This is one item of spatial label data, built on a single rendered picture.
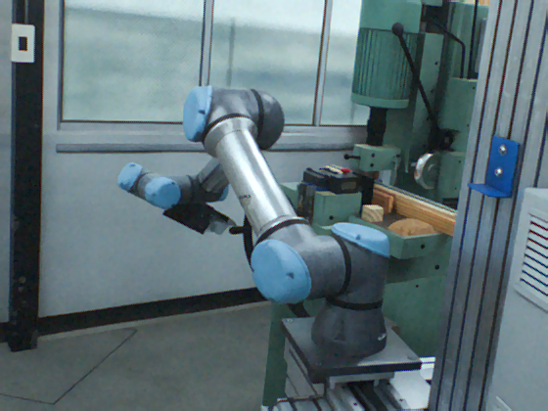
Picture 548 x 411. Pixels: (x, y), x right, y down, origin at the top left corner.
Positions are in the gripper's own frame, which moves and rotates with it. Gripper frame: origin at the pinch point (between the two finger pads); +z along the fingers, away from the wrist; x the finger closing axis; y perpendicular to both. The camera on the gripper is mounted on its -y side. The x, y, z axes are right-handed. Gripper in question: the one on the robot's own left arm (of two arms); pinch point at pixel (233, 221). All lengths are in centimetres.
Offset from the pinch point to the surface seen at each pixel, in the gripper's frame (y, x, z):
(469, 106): -62, 31, 34
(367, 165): -33.0, 14.8, 22.9
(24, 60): -19, -103, -45
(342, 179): -23.8, 23.7, 10.0
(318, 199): -16.0, 20.9, 8.0
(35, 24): -32, -105, -47
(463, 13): -85, 24, 21
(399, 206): -25.9, 26.6, 31.3
